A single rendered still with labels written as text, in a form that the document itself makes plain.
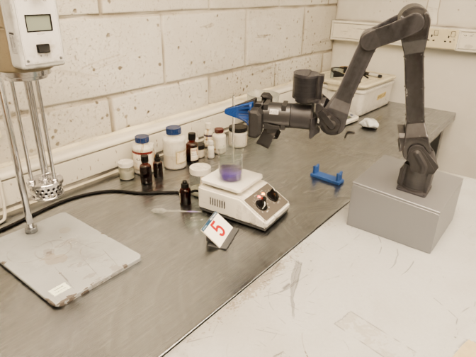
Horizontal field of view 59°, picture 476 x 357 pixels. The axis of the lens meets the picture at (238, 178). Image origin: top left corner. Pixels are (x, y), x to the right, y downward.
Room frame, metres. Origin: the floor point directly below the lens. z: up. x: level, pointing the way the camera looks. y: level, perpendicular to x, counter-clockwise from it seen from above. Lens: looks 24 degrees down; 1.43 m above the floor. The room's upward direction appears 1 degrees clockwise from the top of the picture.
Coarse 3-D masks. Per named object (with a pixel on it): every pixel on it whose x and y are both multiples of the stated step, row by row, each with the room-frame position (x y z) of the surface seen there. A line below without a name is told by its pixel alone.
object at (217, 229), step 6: (216, 216) 0.87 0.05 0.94; (210, 222) 0.84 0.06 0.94; (216, 222) 0.85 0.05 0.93; (222, 222) 0.86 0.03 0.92; (210, 228) 0.82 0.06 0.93; (216, 228) 0.83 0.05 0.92; (222, 228) 0.84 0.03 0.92; (228, 228) 0.86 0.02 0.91; (210, 234) 0.80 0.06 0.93; (216, 234) 0.81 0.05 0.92; (222, 234) 0.82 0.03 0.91; (216, 240) 0.80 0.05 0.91
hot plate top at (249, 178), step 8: (208, 176) 0.98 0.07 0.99; (216, 176) 0.98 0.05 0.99; (248, 176) 0.98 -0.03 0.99; (256, 176) 0.98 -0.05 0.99; (208, 184) 0.95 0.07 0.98; (216, 184) 0.93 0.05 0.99; (224, 184) 0.93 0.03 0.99; (232, 184) 0.93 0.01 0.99; (240, 184) 0.93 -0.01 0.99; (248, 184) 0.93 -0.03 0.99; (240, 192) 0.90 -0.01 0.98
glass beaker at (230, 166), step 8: (224, 152) 0.99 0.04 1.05; (240, 152) 0.94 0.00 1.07; (224, 160) 0.94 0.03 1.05; (232, 160) 0.94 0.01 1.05; (240, 160) 0.95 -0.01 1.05; (224, 168) 0.94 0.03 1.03; (232, 168) 0.94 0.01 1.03; (240, 168) 0.95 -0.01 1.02; (224, 176) 0.94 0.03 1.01; (232, 176) 0.94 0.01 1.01; (240, 176) 0.95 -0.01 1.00
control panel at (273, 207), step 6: (264, 186) 0.97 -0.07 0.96; (270, 186) 0.98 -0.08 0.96; (258, 192) 0.94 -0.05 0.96; (264, 192) 0.95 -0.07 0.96; (246, 198) 0.90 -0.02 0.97; (252, 198) 0.91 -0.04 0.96; (258, 198) 0.92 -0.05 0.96; (282, 198) 0.96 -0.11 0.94; (252, 204) 0.89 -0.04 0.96; (270, 204) 0.92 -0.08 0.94; (276, 204) 0.93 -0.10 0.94; (282, 204) 0.94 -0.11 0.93; (258, 210) 0.88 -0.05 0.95; (264, 210) 0.89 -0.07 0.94; (270, 210) 0.90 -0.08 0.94; (276, 210) 0.91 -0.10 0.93; (264, 216) 0.87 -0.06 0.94; (270, 216) 0.88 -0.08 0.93
